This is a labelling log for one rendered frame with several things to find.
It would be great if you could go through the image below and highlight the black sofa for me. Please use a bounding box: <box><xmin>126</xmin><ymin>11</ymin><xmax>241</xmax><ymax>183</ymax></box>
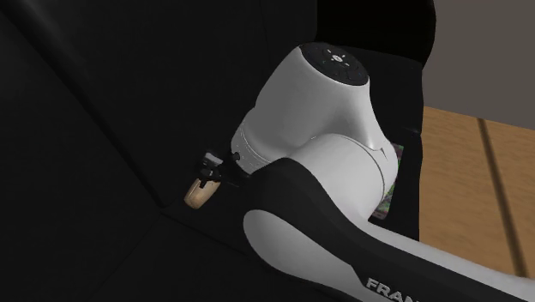
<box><xmin>0</xmin><ymin>0</ymin><xmax>437</xmax><ymax>302</ymax></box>

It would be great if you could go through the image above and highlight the tan wooden rounded object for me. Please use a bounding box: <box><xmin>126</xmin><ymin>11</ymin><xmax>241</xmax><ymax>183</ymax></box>
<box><xmin>183</xmin><ymin>177</ymin><xmax>222</xmax><ymax>210</ymax></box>

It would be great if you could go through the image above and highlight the multicolour patterned flat object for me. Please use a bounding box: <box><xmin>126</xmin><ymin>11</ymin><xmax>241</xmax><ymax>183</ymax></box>
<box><xmin>370</xmin><ymin>142</ymin><xmax>406</xmax><ymax>221</ymax></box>

